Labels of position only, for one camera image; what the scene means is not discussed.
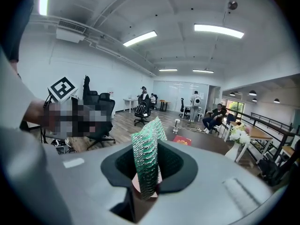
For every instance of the white vase with flowers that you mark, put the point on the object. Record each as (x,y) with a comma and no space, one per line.
(241,133)

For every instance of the black metal railing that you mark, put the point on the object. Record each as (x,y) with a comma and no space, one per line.
(269,125)

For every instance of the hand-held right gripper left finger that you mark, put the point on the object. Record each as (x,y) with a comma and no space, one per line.
(93,172)

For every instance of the person's left forearm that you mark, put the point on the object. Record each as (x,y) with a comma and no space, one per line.
(35,111)

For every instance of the green patterned sponge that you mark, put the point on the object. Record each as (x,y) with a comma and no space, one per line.
(146,149)

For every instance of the white domed backpack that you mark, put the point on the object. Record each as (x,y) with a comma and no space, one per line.
(197,101)

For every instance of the blue chair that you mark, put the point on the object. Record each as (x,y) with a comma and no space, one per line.
(230,118)

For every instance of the red hardcover book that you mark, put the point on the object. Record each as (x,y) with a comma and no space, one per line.
(182,140)

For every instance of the wooden desk white legs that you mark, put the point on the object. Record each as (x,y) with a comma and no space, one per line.
(288,150)
(260,132)

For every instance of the grey domed backpack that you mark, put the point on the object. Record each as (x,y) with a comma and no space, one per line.
(61,144)

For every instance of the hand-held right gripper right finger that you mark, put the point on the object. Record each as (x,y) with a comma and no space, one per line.
(211,184)

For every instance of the black backpack white stripes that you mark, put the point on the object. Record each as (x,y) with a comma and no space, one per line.
(141,108)

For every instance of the white ceiling air conditioner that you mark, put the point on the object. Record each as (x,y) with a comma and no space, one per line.
(70,33)

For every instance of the white ceramic vase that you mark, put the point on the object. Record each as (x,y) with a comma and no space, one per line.
(234,152)

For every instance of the person's black clothing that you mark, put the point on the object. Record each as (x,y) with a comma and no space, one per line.
(20,32)

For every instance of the clear glass cup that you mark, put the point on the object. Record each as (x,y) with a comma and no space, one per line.
(176,125)

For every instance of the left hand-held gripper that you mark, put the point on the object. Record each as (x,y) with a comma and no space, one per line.
(62,88)

